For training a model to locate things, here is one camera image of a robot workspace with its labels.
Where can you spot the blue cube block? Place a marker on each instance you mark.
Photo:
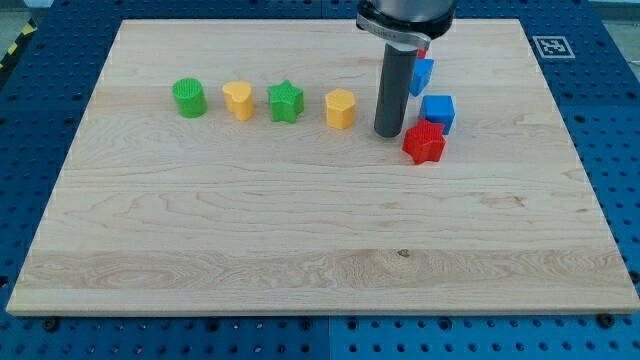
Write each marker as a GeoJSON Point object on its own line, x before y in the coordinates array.
{"type": "Point", "coordinates": [438, 109]}

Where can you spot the yellow pentagon block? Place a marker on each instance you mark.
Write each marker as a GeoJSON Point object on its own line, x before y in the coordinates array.
{"type": "Point", "coordinates": [340, 107]}

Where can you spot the robot arm with silver flange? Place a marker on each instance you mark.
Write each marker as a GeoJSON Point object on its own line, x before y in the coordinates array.
{"type": "Point", "coordinates": [406, 24]}

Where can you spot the white fiducial marker tag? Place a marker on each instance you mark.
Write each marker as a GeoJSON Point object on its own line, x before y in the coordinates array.
{"type": "Point", "coordinates": [553, 47]}

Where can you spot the yellow heart block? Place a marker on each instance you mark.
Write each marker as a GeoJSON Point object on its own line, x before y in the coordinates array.
{"type": "Point", "coordinates": [238, 96]}

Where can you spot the green cylinder block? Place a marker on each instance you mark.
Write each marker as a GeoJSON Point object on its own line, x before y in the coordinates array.
{"type": "Point", "coordinates": [188, 94]}

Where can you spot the green star block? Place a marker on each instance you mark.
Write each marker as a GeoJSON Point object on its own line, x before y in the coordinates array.
{"type": "Point", "coordinates": [286, 102]}

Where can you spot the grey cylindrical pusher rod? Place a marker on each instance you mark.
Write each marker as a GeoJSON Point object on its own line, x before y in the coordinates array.
{"type": "Point", "coordinates": [396, 77]}

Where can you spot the wooden board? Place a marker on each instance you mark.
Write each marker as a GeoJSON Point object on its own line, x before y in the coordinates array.
{"type": "Point", "coordinates": [155, 214]}

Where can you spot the blue angled block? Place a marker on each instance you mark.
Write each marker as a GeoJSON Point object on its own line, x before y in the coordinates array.
{"type": "Point", "coordinates": [421, 76]}

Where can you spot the red star block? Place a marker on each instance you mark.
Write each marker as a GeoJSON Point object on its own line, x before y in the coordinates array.
{"type": "Point", "coordinates": [425, 142]}

